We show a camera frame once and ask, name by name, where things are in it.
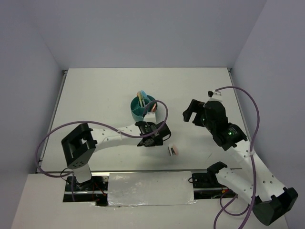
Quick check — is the foil covered base plate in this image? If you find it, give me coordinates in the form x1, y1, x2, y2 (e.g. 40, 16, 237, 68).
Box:
107, 171, 196, 207

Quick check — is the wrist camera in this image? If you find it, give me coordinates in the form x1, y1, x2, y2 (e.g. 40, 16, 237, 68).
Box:
208, 90, 223, 103
143, 112, 156, 124

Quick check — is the orange transparent cap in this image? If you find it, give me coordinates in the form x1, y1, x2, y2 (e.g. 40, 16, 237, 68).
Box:
150, 103, 157, 112

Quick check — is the teal round organizer container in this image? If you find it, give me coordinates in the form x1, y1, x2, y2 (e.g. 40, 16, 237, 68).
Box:
130, 95, 155, 122

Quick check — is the pink white stapler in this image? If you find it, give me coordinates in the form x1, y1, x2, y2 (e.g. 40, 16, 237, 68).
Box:
168, 144, 179, 156

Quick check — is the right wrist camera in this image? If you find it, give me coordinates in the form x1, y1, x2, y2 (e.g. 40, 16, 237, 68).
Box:
208, 90, 223, 103

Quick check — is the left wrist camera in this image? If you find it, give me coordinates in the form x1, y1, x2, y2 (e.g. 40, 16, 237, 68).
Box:
143, 112, 156, 124

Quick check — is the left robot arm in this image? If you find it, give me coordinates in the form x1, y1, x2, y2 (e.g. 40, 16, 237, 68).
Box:
61, 121, 171, 190

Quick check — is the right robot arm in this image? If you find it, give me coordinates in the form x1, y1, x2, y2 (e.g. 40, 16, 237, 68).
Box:
183, 99, 298, 226

